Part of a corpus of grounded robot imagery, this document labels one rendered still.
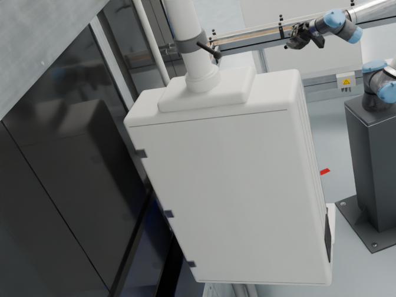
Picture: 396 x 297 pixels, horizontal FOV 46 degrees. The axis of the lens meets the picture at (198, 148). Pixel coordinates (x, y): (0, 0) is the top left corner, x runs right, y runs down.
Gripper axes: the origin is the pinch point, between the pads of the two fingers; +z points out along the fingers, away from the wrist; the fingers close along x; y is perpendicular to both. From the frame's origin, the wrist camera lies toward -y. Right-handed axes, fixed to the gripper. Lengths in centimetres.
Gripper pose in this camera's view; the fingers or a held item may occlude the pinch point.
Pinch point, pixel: (291, 44)
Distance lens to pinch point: 232.4
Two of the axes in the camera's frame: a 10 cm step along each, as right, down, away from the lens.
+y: -8.9, -3.0, -3.6
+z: -4.0, 1.1, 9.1
